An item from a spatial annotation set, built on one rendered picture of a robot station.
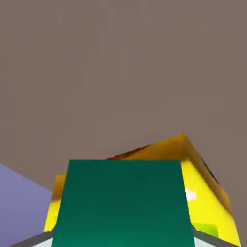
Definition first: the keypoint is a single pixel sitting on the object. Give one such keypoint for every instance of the large yellow box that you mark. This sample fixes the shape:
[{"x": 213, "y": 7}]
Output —
[{"x": 204, "y": 202}]

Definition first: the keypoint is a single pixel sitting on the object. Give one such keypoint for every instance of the small green cube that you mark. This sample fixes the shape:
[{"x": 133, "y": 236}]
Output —
[{"x": 123, "y": 202}]

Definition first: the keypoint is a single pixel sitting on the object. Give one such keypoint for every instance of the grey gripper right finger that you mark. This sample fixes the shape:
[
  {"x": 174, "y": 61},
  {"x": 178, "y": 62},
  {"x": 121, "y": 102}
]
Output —
[{"x": 208, "y": 241}]

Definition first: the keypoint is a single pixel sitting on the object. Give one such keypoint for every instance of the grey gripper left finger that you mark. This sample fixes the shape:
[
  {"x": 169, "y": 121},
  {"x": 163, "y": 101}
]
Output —
[{"x": 34, "y": 241}]

